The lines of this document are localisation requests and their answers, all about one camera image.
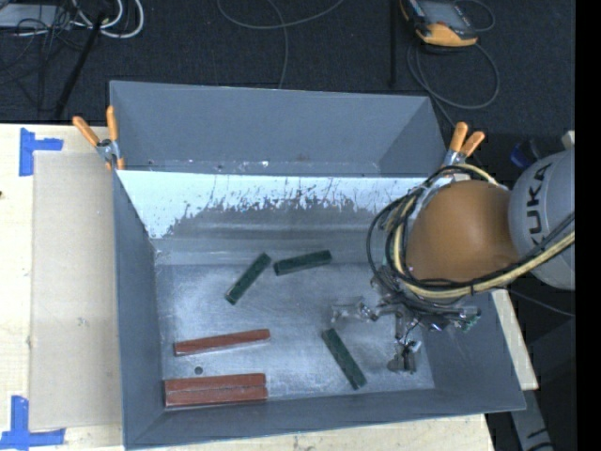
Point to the pale flat board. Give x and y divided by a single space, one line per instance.
70 299

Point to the red-brown flat block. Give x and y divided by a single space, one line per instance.
217 396
221 342
213 381

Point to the dark green flat block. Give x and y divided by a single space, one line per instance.
248 278
344 358
303 262

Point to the grey metal bin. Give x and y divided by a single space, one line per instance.
291 299

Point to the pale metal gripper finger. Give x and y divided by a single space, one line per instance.
349 310
406 357

